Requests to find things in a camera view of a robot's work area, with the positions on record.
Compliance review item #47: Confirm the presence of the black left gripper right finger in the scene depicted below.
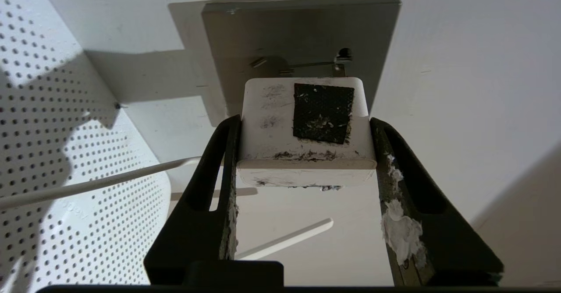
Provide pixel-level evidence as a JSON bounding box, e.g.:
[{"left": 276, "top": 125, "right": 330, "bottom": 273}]
[{"left": 370, "top": 117, "right": 504, "bottom": 286}]

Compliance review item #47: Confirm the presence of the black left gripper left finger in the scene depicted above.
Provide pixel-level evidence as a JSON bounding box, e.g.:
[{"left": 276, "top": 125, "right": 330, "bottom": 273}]
[{"left": 144, "top": 114, "right": 241, "bottom": 285}]

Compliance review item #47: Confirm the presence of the white adapter cable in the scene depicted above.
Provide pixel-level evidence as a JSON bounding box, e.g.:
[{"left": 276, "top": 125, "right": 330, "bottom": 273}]
[{"left": 0, "top": 156, "right": 202, "bottom": 210}]

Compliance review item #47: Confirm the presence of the white power adapter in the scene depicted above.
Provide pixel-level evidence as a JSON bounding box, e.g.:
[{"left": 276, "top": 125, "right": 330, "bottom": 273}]
[{"left": 237, "top": 63, "right": 377, "bottom": 188}]

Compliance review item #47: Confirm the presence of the white router with antennas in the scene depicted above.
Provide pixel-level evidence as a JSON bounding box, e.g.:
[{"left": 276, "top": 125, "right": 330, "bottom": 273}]
[{"left": 0, "top": 0, "right": 334, "bottom": 293}]

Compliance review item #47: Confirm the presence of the grey wall socket plate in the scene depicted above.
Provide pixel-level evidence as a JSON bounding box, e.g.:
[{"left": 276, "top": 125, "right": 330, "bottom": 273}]
[{"left": 202, "top": 0, "right": 402, "bottom": 115}]

